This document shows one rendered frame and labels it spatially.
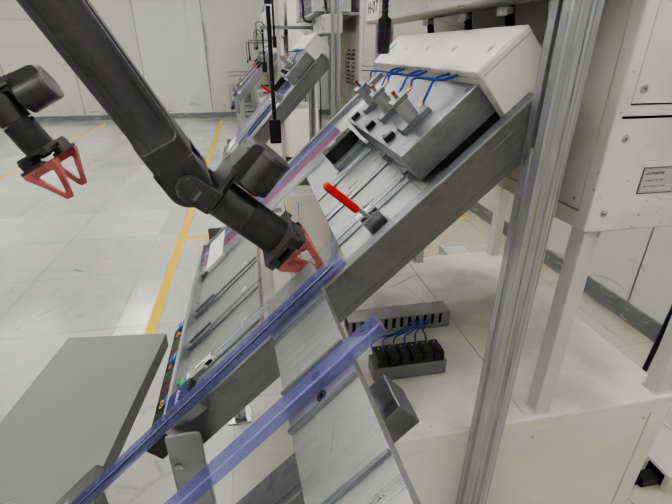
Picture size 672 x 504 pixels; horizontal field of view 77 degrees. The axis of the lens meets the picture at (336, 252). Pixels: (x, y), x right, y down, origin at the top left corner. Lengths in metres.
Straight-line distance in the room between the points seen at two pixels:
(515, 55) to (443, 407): 0.63
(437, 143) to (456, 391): 0.53
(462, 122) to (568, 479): 0.82
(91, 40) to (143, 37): 8.95
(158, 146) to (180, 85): 8.87
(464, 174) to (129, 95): 0.42
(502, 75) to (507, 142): 0.08
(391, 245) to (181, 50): 8.92
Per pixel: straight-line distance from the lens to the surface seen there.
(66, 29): 0.55
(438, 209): 0.59
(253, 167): 0.60
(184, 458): 0.72
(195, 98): 9.42
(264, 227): 0.62
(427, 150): 0.61
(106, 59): 0.55
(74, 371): 1.15
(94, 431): 0.98
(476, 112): 0.63
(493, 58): 0.61
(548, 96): 0.59
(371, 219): 0.60
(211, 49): 9.34
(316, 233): 2.15
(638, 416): 1.12
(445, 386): 0.95
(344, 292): 0.60
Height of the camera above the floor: 1.25
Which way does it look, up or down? 26 degrees down
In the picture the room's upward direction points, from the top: straight up
